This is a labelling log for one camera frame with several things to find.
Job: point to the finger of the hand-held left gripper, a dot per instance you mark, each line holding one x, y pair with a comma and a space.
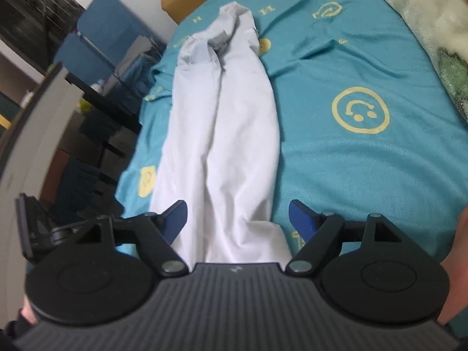
33, 226

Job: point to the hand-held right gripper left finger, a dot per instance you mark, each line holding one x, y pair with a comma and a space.
175, 219

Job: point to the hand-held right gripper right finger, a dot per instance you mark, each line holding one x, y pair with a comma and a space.
301, 219

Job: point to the white garment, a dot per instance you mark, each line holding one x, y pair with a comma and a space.
226, 135

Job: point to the person's right hand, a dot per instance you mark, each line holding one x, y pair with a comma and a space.
459, 263

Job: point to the small white bottle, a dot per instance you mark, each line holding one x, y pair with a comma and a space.
98, 87

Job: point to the black table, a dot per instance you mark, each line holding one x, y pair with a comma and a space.
109, 106

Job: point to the dark window blind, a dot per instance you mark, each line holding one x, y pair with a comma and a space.
29, 7

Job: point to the grey clothing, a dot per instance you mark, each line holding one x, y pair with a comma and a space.
137, 53

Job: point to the blue chair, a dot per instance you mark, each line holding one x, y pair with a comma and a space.
106, 18

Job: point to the teal printed bed sheet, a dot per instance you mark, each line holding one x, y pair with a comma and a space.
365, 62

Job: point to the tan wooden headboard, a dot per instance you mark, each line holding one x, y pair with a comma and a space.
179, 3

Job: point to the green fleece blanket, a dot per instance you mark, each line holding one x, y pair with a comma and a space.
420, 7

